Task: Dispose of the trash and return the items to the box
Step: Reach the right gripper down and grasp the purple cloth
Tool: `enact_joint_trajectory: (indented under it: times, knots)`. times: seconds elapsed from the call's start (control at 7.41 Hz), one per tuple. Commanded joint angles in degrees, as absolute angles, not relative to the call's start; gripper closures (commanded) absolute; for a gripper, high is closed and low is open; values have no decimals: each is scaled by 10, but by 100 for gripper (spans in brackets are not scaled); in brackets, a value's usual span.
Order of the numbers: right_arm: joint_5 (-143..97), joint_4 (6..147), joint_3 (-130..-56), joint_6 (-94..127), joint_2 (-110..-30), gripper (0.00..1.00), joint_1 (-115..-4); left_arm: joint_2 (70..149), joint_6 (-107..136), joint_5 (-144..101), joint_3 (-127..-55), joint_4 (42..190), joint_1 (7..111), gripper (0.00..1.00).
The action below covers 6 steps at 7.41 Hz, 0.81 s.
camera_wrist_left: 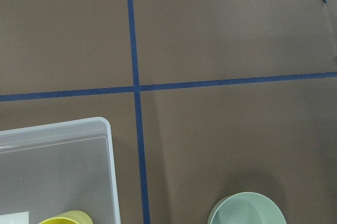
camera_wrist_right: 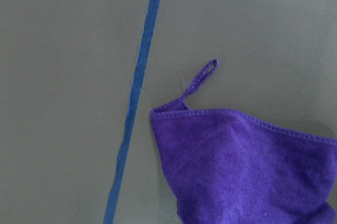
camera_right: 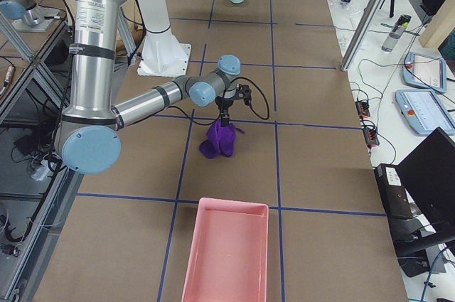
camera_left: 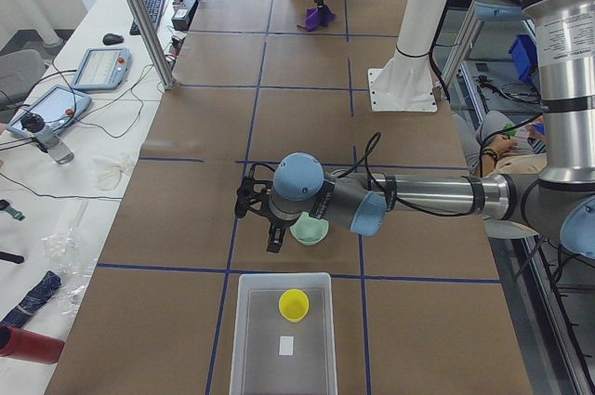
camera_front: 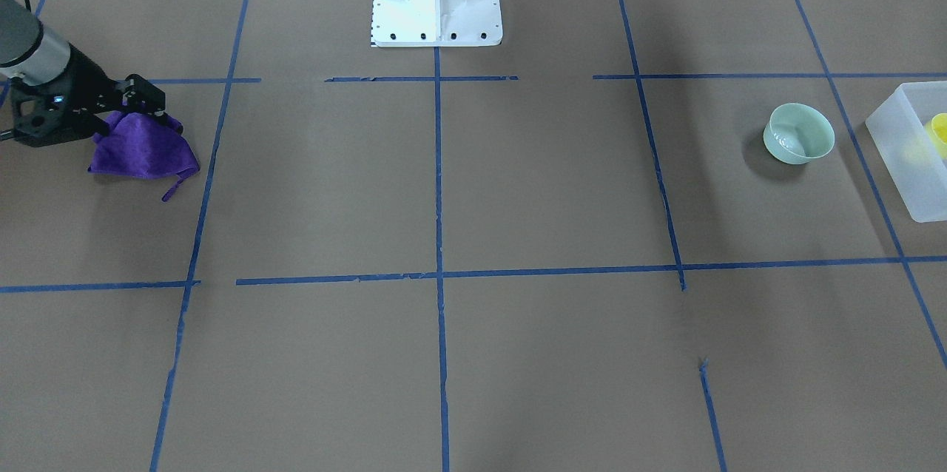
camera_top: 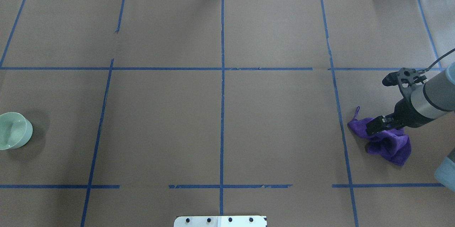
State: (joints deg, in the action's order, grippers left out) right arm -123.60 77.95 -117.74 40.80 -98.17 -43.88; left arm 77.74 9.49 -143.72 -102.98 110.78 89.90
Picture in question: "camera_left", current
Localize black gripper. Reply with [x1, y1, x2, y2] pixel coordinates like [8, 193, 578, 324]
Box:
[234, 163, 298, 253]

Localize light green bowl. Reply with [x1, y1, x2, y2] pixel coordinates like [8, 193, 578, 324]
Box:
[290, 212, 329, 246]

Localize purple cloth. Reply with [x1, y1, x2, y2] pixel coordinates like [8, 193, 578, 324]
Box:
[297, 5, 336, 32]

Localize yellow plastic cup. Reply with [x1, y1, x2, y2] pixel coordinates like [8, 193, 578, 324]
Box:
[278, 288, 310, 323]

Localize white label in box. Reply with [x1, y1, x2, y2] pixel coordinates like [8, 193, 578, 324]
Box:
[278, 336, 295, 357]

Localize black device box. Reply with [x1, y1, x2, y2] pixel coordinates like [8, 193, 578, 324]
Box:
[171, 0, 198, 32]

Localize black keyboard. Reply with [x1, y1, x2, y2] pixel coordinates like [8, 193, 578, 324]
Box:
[142, 0, 167, 30]

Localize white crumpled cloth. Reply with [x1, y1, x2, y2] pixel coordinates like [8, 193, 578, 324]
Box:
[92, 153, 136, 191]

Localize crumpled clear plastic wrap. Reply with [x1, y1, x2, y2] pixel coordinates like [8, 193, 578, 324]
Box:
[42, 227, 98, 319]

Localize black computer mouse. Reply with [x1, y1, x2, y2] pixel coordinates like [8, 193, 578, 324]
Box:
[102, 33, 125, 46]

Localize blue storage bin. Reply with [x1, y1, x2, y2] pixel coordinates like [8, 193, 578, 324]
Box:
[509, 34, 537, 84]

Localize folded blue umbrella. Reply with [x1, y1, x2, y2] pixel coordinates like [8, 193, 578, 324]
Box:
[1, 270, 61, 328]

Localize far teach pendant tablet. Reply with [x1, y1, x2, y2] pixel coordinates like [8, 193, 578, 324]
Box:
[72, 47, 131, 92]

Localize teach pendant tablet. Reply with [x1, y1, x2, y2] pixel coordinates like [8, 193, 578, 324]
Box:
[72, 47, 131, 92]
[6, 86, 91, 138]

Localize seated person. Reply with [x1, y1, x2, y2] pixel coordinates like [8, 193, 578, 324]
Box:
[452, 111, 547, 177]

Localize near teach pendant tablet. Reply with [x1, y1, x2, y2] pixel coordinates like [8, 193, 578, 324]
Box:
[6, 86, 91, 138]

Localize clear water bottle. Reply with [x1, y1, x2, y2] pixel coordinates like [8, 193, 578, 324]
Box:
[21, 112, 74, 165]

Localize green wrist watch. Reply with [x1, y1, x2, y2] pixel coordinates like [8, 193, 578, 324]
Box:
[0, 199, 25, 221]

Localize red bottle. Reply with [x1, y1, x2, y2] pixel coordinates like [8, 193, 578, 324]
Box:
[1, 323, 65, 364]

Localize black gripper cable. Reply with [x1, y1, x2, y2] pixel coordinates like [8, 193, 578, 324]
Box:
[324, 131, 475, 217]

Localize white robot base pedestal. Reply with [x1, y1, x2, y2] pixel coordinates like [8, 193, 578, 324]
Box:
[368, 0, 447, 112]

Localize aluminium frame post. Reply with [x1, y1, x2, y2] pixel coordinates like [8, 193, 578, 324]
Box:
[126, 0, 176, 90]

